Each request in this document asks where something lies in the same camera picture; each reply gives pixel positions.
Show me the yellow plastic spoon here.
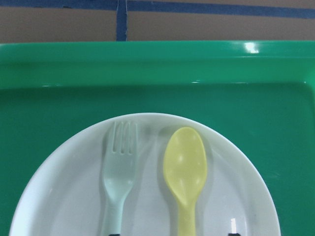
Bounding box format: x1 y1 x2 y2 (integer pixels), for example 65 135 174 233
163 127 207 236

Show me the pale green plastic fork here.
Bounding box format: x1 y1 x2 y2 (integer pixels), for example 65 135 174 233
101 121 138 236

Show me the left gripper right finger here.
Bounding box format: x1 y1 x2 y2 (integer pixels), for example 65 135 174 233
228 233 241 236

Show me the green plastic tray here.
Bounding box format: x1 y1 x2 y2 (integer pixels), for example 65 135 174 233
0 40 315 236

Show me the white round plate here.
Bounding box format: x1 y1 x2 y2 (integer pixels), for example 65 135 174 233
9 113 281 236

